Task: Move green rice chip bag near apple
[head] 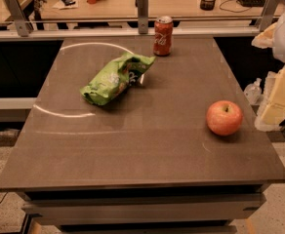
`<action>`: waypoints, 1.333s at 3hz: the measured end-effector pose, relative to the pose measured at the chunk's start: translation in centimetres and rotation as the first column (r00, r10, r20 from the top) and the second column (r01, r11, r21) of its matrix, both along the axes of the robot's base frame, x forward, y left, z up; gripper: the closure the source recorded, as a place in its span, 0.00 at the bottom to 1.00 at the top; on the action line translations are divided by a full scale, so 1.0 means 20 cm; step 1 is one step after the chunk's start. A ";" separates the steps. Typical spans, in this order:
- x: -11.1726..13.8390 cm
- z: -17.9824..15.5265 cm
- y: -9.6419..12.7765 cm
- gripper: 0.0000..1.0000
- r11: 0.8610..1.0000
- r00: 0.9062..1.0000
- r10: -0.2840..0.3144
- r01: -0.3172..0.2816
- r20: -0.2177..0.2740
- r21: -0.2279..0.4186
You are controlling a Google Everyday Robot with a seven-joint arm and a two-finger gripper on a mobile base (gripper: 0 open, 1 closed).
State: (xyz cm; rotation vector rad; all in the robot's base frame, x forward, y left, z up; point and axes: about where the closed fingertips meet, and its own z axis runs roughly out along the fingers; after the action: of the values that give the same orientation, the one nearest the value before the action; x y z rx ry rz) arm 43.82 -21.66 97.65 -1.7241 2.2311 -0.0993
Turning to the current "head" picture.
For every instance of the red apple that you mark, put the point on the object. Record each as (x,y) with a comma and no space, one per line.
(224,117)

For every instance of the right metal bracket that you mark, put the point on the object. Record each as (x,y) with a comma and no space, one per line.
(267,15)

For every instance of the left metal bracket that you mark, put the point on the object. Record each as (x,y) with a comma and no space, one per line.
(23,26)

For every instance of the green rice chip bag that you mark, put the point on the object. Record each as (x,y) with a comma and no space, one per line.
(115,78)

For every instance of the red coca-cola can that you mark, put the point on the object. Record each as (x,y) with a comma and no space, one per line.
(163,29)

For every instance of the metal bracket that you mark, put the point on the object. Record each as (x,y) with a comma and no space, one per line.
(267,15)
(142,6)
(23,26)

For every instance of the black mesh cup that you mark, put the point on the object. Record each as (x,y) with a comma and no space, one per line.
(207,5)

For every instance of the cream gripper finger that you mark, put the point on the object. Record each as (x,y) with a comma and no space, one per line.
(265,39)
(272,108)

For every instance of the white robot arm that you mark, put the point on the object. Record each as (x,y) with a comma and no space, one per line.
(278,49)

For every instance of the clear sanitizer bottle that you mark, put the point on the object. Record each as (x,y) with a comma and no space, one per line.
(253,91)

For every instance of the middle metal bracket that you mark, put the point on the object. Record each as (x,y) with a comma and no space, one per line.
(142,6)

